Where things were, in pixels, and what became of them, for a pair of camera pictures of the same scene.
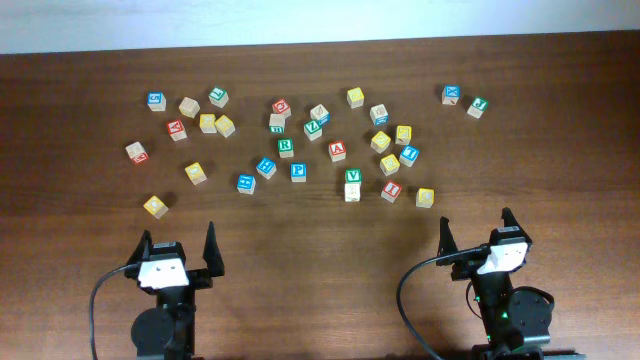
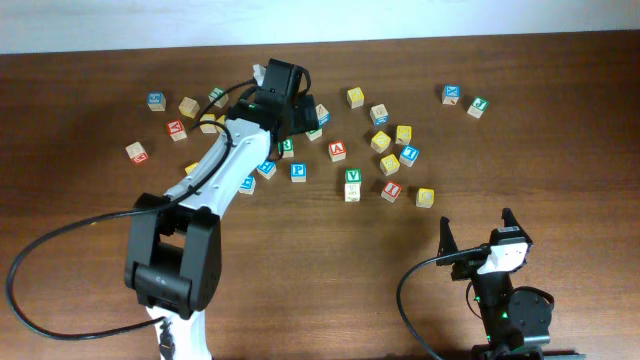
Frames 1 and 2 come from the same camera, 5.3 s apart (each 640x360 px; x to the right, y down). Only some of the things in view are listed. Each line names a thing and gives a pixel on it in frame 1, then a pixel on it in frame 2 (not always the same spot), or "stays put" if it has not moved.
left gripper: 200,280 to 306,118
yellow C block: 425,197 stays put
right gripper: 466,268 stays put
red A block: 337,150 stays put
